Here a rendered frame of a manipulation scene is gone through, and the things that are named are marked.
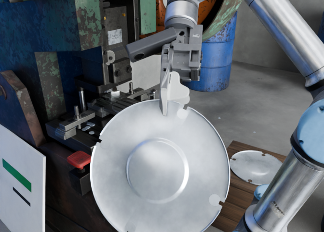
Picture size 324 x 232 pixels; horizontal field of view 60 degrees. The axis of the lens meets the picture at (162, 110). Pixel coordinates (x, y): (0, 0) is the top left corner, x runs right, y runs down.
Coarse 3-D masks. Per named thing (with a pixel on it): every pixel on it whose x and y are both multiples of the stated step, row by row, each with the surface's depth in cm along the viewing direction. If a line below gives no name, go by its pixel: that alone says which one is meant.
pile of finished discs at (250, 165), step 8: (240, 152) 162; (248, 152) 162; (256, 152) 162; (232, 160) 156; (240, 160) 156; (248, 160) 156; (256, 160) 155; (264, 160) 156; (272, 160) 156; (232, 168) 150; (240, 168) 150; (248, 168) 149; (256, 168) 149; (264, 168) 149; (272, 168) 150; (240, 176) 144; (248, 176) 144; (256, 176) 144; (264, 176) 144; (272, 176) 144; (256, 184) 138
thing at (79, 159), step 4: (76, 152) 93; (80, 152) 93; (84, 152) 93; (68, 156) 91; (72, 156) 91; (76, 156) 91; (80, 156) 91; (84, 156) 91; (88, 156) 91; (68, 160) 90; (72, 160) 89; (76, 160) 89; (80, 160) 89; (84, 160) 89; (88, 160) 90; (72, 164) 89; (76, 164) 88; (80, 164) 88; (84, 164) 89; (80, 168) 92
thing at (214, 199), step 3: (213, 195) 55; (216, 195) 54; (210, 198) 55; (213, 198) 54; (216, 198) 54; (219, 198) 54; (210, 201) 54; (213, 201) 54; (216, 201) 54; (213, 204) 54; (216, 204) 54
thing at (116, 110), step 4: (120, 100) 124; (124, 100) 123; (128, 100) 123; (132, 100) 123; (112, 104) 121; (116, 104) 120; (120, 104) 120; (124, 104) 120; (128, 104) 120; (132, 104) 120; (104, 108) 118; (108, 108) 118; (112, 108) 117; (116, 108) 116; (120, 108) 116; (124, 108) 116; (108, 112) 116; (112, 112) 115; (116, 112) 114
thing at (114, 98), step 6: (102, 96) 128; (108, 96) 128; (114, 96) 128; (120, 96) 128; (96, 102) 123; (102, 102) 123; (108, 102) 123; (90, 108) 123; (96, 108) 120; (102, 108) 118; (96, 114) 121; (102, 114) 119
